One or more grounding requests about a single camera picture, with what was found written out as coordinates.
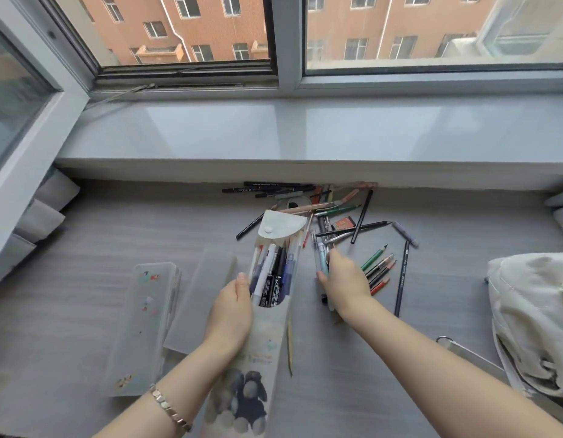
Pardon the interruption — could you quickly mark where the frosted plastic box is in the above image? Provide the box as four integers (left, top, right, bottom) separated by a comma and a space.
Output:
162, 249, 239, 356

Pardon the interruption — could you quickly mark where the open white window sash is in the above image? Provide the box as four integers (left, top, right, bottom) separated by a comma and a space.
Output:
0, 0, 90, 274

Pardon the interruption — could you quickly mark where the white window sill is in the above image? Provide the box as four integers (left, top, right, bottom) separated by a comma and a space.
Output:
55, 93, 563, 192

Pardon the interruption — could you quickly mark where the white quilted backpack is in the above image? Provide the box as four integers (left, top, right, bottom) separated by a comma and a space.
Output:
436, 252, 563, 425

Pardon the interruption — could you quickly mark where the person's left forearm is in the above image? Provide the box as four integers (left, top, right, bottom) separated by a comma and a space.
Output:
92, 337, 239, 438

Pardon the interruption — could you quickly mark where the cartoon sheep pencil pouch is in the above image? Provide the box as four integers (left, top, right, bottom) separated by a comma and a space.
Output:
201, 209, 308, 438

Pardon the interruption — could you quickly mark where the clear sticker pencil box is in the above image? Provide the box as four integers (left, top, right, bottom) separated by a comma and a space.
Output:
101, 262, 182, 398

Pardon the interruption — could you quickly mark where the bundle of marker pens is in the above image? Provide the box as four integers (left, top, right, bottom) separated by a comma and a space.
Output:
248, 240, 301, 310

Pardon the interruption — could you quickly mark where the brick apartment building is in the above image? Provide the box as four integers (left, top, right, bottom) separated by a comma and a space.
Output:
53, 0, 501, 67

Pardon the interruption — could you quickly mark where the person's right hand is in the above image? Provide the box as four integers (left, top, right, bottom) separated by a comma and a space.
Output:
316, 250, 378, 324

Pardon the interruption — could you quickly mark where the thin wooden stick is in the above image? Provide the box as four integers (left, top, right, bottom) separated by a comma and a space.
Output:
286, 314, 294, 377

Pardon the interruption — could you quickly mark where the person's left hand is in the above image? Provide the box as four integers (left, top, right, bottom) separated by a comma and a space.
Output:
202, 272, 254, 361

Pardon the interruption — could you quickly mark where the silver link bracelet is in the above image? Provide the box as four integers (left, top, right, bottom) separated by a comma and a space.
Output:
149, 385, 193, 434

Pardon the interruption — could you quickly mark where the person's right forearm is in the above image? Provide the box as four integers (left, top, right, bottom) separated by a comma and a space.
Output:
347, 296, 563, 438

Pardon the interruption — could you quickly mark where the pale teal pen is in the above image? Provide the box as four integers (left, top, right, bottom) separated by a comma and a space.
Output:
315, 241, 331, 279

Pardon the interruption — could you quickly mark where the grey wooden desk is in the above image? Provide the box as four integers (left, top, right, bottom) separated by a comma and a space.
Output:
0, 177, 563, 438

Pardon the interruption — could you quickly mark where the pile of pens and pencils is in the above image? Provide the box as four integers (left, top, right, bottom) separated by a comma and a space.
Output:
221, 179, 421, 297

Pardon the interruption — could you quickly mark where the white window frame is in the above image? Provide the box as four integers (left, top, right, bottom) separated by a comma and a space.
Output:
34, 0, 563, 103

